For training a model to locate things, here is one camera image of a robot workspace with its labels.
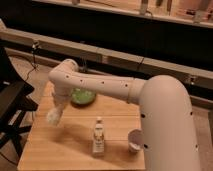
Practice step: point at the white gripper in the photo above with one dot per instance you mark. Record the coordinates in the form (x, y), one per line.
(60, 102)

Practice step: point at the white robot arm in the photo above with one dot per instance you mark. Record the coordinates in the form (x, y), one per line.
(169, 134)

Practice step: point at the green bowl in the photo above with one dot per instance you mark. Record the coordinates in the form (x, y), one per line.
(82, 96)

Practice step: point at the black office chair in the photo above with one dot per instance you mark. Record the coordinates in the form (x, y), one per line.
(14, 102)

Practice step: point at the clear plastic bottle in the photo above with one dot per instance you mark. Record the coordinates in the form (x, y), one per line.
(98, 147)

